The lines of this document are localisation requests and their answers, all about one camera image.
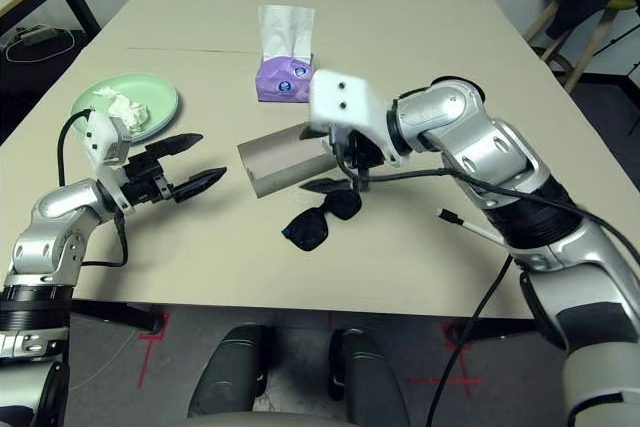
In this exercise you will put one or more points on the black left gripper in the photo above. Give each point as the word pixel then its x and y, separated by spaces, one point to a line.
pixel 145 179

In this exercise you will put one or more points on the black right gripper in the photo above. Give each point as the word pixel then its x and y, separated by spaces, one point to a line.
pixel 362 152

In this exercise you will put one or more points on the grey glasses case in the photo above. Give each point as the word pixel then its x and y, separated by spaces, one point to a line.
pixel 280 167

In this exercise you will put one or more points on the black sunglasses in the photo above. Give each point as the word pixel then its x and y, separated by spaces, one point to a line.
pixel 310 232

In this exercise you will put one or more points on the green plastic plate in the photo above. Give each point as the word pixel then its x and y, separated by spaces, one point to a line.
pixel 160 97

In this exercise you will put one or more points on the white marker black cap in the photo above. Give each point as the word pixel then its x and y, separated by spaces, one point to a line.
pixel 457 218

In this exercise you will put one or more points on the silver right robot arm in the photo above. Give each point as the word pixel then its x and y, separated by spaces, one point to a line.
pixel 480 132

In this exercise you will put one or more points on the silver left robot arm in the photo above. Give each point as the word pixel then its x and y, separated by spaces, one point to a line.
pixel 45 227

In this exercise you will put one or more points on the black table foot bar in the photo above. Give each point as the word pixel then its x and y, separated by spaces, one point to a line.
pixel 500 331
pixel 120 316

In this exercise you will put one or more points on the grey power adapter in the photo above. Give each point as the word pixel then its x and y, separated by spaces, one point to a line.
pixel 40 36

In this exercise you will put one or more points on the grey left robot leg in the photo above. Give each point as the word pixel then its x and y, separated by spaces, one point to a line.
pixel 230 377

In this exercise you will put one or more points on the grey robot leg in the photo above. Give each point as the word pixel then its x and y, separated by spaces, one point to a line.
pixel 230 377
pixel 370 382

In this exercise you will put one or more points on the grey right robot leg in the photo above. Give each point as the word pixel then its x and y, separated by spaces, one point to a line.
pixel 370 382

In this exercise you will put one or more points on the grey robot waist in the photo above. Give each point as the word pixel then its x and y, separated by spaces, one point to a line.
pixel 270 422

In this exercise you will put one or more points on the wooden stool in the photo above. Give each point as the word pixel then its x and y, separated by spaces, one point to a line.
pixel 585 54

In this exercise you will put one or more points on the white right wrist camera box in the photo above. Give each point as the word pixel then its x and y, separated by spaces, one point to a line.
pixel 345 102

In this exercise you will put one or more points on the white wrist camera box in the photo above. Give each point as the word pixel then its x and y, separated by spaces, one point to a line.
pixel 107 139
pixel 345 102

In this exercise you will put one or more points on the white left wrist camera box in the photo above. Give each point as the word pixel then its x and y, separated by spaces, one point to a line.
pixel 107 139

